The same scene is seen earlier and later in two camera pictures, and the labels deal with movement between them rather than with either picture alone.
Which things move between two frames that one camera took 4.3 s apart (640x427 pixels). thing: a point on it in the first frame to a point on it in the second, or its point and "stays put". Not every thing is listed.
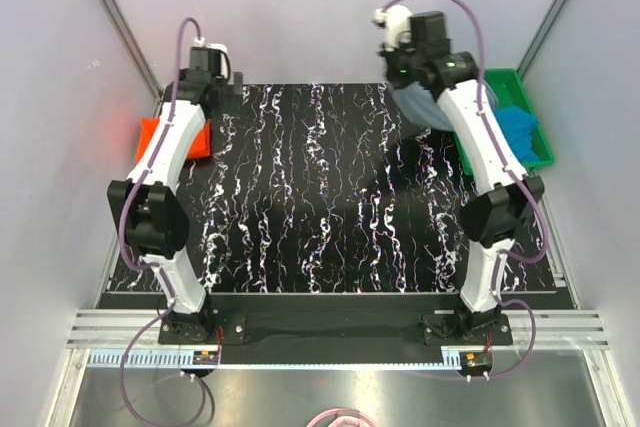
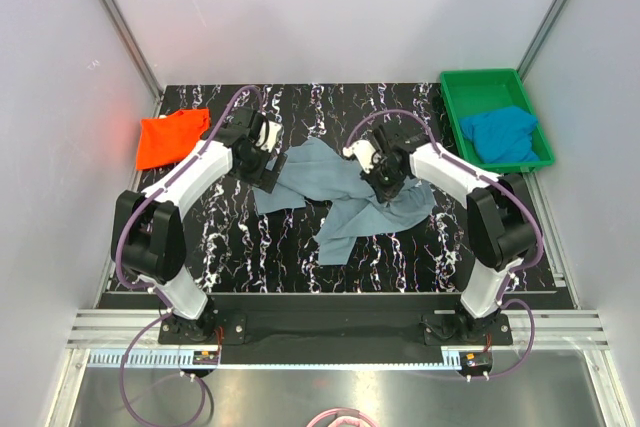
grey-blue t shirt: x=417 y=103 to x=320 y=172
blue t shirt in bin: x=517 y=126 stays put
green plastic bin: x=507 y=90 stays put
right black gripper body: x=400 y=64 to x=386 y=183
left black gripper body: x=229 y=104 to x=255 y=171
